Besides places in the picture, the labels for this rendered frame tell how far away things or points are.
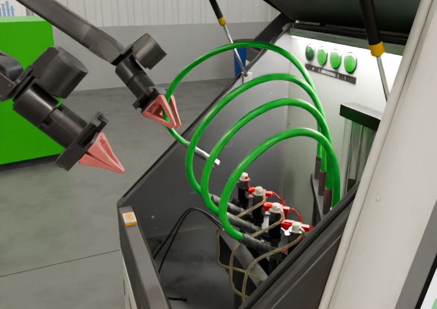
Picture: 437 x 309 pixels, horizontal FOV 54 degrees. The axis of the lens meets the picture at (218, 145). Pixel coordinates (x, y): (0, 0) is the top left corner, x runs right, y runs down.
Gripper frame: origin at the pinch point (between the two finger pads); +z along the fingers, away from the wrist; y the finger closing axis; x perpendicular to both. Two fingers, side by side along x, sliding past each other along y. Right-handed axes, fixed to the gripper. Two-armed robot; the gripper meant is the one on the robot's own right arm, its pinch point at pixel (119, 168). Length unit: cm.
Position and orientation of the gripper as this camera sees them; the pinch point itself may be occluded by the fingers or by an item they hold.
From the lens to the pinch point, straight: 77.9
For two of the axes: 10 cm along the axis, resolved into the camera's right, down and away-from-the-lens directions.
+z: 7.2, 6.2, 3.0
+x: -1.0, -3.3, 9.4
